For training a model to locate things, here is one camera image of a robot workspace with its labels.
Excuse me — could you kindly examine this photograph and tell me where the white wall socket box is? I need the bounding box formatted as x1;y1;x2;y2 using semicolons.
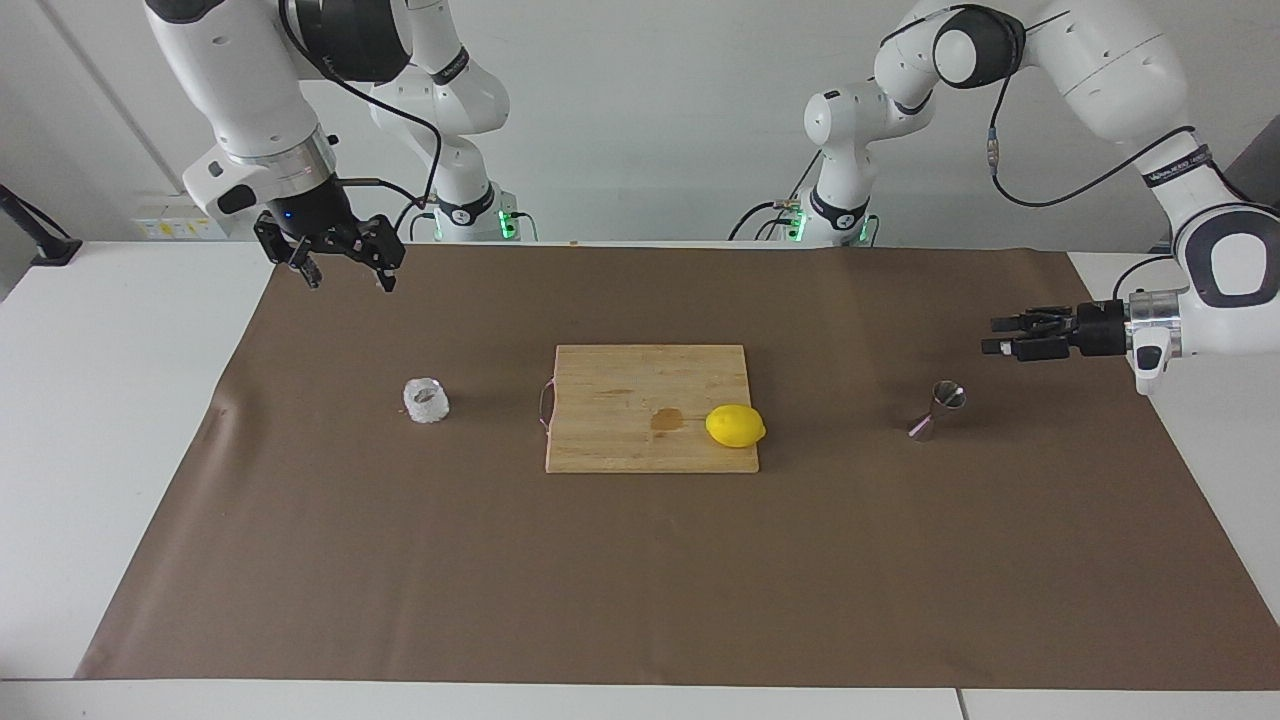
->
133;204;227;242

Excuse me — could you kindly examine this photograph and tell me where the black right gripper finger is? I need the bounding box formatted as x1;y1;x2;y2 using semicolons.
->
352;213;408;294
253;213;324;291

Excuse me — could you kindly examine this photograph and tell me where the steel double jigger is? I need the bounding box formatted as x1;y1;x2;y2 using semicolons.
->
907;380;969;443

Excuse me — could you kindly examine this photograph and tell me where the brown paper table mat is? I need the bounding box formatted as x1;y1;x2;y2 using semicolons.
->
75;243;1280;691

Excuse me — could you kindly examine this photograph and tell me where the black base cable bundle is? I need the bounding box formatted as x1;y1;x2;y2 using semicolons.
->
728;150;826;243

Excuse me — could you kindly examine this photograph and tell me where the clear textured glass cup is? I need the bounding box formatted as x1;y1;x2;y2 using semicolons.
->
402;376;451;425

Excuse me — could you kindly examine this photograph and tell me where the dark grey panel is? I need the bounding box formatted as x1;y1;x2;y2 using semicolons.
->
1224;143;1280;217

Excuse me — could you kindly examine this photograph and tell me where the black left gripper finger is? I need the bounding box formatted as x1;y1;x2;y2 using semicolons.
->
981;333;1079;363
990;305;1079;337

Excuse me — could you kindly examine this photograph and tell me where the wooden cutting board, metal handle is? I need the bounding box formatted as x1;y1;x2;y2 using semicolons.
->
538;344;760;475

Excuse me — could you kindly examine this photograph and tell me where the yellow lemon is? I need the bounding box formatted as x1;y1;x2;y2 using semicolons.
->
705;404;768;449

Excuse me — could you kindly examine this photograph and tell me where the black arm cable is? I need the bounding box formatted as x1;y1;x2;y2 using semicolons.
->
878;3;1201;301
278;0;443;239

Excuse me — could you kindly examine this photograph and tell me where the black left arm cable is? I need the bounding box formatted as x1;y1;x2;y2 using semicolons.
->
878;3;1201;301

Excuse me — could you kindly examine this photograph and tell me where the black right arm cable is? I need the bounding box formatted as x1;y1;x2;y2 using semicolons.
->
278;0;443;239

